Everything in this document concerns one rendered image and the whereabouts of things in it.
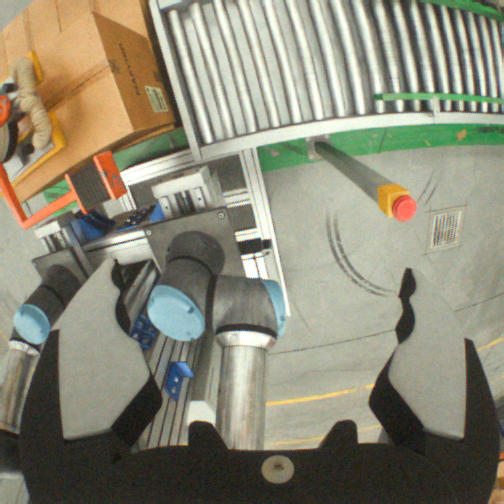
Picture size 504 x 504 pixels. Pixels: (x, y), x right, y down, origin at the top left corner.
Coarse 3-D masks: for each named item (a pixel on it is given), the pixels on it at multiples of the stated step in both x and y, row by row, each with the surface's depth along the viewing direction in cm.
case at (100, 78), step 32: (64, 32) 41; (96, 32) 43; (128, 32) 59; (64, 64) 46; (96, 64) 48; (128, 64) 58; (64, 96) 51; (96, 96) 52; (128, 96) 57; (160, 96) 79; (64, 128) 56; (96, 128) 57; (128, 128) 57; (160, 128) 90; (64, 160) 61; (32, 192) 66
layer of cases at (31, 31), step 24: (48, 0) 54; (72, 0) 58; (96, 0) 60; (120, 0) 62; (144, 0) 68; (24, 24) 58; (48, 24) 62; (144, 24) 70; (0, 48) 62; (24, 48) 66; (0, 72) 69; (168, 96) 90
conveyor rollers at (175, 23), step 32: (288, 0) 65; (352, 0) 62; (224, 32) 73; (256, 32) 73; (320, 32) 71; (384, 32) 68; (416, 32) 65; (448, 32) 61; (480, 32) 57; (192, 64) 81; (256, 64) 80; (288, 64) 79; (352, 64) 77; (480, 64) 65; (192, 96) 86; (224, 96) 87; (288, 96) 86; (320, 96) 85; (224, 128) 93; (256, 128) 93
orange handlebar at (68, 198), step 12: (0, 120) 32; (0, 168) 38; (0, 180) 39; (12, 192) 42; (72, 192) 41; (12, 204) 42; (60, 204) 42; (24, 216) 45; (36, 216) 43; (24, 228) 45
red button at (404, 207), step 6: (402, 198) 56; (408, 198) 56; (396, 204) 57; (402, 204) 56; (408, 204) 56; (414, 204) 56; (396, 210) 57; (402, 210) 57; (408, 210) 57; (414, 210) 56; (396, 216) 58; (402, 216) 57; (408, 216) 57
